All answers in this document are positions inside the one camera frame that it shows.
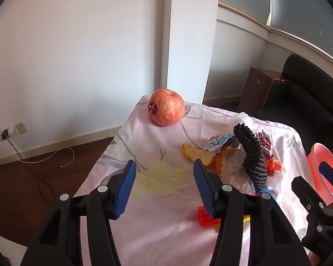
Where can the red apple with sticker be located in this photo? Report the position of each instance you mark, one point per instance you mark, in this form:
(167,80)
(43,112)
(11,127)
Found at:
(166,108)

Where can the black knitted scrunchie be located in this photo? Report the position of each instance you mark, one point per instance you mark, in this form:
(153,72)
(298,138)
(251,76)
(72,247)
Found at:
(252,158)

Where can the red corrugated plastic piece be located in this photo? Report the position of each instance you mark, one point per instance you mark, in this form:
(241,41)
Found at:
(208,220)

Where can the blue patterned wrapper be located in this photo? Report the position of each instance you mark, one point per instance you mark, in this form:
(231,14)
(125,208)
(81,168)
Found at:
(219,141)

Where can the white plastic bag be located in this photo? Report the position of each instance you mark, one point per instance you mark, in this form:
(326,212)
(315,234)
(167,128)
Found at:
(244,119)

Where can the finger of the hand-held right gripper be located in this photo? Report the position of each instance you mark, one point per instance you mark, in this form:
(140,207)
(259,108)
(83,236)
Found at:
(330,173)
(308,194)

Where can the yellow plastic piece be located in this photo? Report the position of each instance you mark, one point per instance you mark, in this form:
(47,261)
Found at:
(247,219)

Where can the orange peel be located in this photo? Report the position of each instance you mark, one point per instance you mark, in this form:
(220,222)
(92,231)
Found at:
(197,153)
(220,163)

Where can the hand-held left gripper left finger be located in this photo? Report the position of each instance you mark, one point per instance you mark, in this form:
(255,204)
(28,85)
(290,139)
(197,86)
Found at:
(126,188)

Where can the black armchair with wooden arms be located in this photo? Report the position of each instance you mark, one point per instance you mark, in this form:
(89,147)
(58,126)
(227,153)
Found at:
(299,94)

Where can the red mesh wrapper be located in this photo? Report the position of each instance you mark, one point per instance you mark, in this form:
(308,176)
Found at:
(274,166)

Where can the pink floral tablecloth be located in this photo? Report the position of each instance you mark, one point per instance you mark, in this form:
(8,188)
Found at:
(161,227)

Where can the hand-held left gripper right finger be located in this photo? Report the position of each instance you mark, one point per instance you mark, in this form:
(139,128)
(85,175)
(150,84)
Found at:
(204,191)

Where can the white sheet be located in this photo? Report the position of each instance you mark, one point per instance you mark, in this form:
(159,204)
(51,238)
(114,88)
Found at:
(2,243)

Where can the pink plastic bucket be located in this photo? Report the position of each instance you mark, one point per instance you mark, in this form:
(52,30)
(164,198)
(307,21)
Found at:
(315,160)

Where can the black charger plug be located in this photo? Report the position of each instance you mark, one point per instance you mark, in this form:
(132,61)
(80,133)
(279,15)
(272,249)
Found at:
(5,134)

